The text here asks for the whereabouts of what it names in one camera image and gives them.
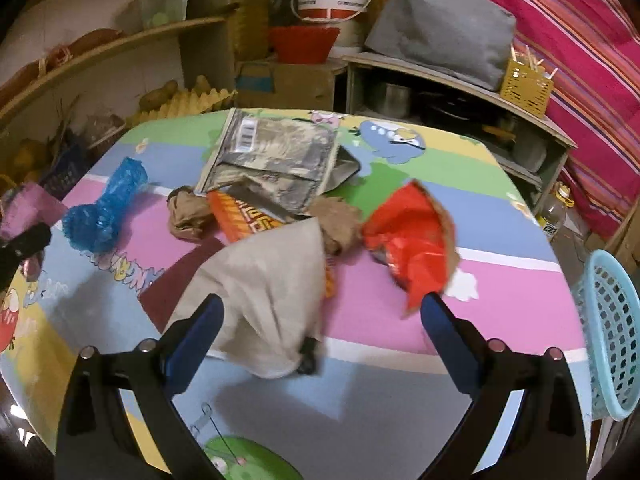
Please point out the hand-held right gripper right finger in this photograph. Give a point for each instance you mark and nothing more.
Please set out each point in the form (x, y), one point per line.
(450, 345)

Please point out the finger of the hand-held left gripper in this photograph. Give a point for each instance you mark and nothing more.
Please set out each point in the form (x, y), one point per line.
(22, 250)

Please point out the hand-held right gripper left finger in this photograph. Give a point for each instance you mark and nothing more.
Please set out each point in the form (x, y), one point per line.
(192, 345)

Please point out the maroon packet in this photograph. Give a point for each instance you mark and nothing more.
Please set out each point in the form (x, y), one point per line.
(165, 290)

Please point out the blue plastic bag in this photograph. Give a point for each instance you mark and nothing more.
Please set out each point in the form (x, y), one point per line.
(102, 210)

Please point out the red snack packet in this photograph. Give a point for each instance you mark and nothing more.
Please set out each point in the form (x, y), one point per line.
(410, 240)

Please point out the orange snack packet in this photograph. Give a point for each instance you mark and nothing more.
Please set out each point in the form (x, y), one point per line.
(240, 215)

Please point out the light blue plastic mesh basket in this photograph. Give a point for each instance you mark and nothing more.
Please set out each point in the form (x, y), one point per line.
(607, 330)

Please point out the silver grey foil packet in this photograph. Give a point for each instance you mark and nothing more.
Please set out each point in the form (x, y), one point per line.
(270, 155)

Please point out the pink plastic bag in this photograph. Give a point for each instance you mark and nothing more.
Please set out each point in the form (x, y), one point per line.
(27, 205)

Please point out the cartoon printed table cover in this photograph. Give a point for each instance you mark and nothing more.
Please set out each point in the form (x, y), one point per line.
(380, 335)

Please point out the blue plastic crate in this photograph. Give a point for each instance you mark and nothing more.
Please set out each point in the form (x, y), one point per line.
(65, 165)

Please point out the small black clip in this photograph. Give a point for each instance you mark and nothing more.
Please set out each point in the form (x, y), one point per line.
(309, 357)

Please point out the clear bottle with yellow label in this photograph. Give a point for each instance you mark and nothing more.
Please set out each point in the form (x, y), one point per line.
(555, 210)

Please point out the potato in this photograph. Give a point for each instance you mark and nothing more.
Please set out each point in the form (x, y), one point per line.
(157, 95)

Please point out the dark grey flat object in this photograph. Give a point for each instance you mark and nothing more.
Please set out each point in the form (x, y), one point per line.
(345, 167)

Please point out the low grey wooden shelf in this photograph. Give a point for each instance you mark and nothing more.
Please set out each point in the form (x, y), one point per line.
(555, 165)

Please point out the white container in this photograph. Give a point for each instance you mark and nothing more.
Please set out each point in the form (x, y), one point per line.
(530, 152)

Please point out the yellow egg-crate foam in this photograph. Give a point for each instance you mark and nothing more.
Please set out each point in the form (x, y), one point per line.
(200, 102)

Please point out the tall wooden shelf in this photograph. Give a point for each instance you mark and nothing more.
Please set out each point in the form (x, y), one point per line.
(125, 42)

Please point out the black pan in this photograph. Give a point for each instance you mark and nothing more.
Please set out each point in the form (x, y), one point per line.
(450, 107)

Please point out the steel pot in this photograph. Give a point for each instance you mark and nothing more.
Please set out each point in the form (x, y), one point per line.
(392, 97)

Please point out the yellow utensil holder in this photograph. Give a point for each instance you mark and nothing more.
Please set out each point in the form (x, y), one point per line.
(525, 91)

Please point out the white plastic bag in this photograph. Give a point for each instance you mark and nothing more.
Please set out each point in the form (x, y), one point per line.
(155, 5)

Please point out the brown cardboard box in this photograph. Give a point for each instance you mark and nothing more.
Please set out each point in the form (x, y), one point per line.
(300, 85)

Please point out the bundle of wooden chopsticks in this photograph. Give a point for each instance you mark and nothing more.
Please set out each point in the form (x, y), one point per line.
(530, 60)

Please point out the grey cushion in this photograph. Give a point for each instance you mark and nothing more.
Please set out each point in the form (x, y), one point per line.
(440, 30)

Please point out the red plastic basin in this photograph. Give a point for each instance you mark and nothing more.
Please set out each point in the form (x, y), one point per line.
(302, 42)

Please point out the yellow oil jug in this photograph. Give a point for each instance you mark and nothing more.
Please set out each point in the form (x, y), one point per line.
(250, 5)

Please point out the pink striped blanket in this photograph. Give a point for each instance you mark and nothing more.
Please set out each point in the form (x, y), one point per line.
(580, 35)

